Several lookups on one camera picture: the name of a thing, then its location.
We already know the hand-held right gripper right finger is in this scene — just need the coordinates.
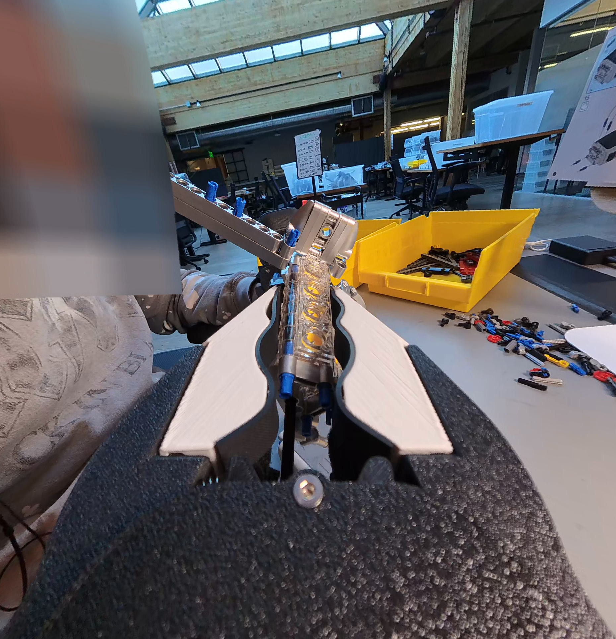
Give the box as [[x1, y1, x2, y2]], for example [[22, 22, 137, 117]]
[[326, 288, 456, 480]]

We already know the white sign on stand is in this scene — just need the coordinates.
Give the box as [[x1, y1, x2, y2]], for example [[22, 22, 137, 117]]
[[294, 130, 324, 182]]

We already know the black power adapter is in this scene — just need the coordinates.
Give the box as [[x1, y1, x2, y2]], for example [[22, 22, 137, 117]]
[[550, 236, 616, 266]]

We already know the building instruction booklet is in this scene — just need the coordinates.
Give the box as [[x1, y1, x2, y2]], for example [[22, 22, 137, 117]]
[[548, 22, 616, 190]]

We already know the wooden pillar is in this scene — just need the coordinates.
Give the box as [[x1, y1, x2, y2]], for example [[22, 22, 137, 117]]
[[445, 0, 474, 140]]

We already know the large yellow plastic bin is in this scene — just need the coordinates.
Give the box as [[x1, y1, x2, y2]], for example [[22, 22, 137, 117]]
[[356, 208, 540, 312]]

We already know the heap of dark brick beams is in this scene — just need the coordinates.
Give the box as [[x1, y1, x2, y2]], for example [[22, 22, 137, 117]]
[[398, 247, 483, 281]]

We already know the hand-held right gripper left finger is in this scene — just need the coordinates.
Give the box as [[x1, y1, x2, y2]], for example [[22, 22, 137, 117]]
[[158, 287, 287, 472]]

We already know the thin black cable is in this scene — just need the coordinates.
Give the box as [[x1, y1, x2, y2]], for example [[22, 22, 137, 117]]
[[0, 498, 37, 612]]

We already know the black office chair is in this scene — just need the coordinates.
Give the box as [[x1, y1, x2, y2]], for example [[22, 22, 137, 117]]
[[391, 150, 485, 217]]

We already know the grey desk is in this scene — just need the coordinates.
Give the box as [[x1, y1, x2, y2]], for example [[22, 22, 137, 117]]
[[154, 215, 616, 639]]

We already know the background desk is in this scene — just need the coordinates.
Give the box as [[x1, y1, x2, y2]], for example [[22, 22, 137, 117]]
[[428, 128, 565, 210]]

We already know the pile of coloured brick parts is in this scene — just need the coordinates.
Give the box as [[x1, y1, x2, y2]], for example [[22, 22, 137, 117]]
[[438, 308, 616, 398]]

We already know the person's left forearm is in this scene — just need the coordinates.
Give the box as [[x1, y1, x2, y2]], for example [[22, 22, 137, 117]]
[[137, 268, 281, 345]]

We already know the clear plastic storage box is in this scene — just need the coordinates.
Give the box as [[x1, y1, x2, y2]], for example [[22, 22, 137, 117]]
[[474, 92, 553, 142]]

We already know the toy brick engine model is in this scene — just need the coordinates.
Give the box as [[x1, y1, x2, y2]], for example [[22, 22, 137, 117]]
[[171, 172, 361, 480]]

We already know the person's grey printed clothing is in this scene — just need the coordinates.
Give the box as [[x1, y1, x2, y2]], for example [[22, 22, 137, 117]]
[[0, 295, 157, 520]]

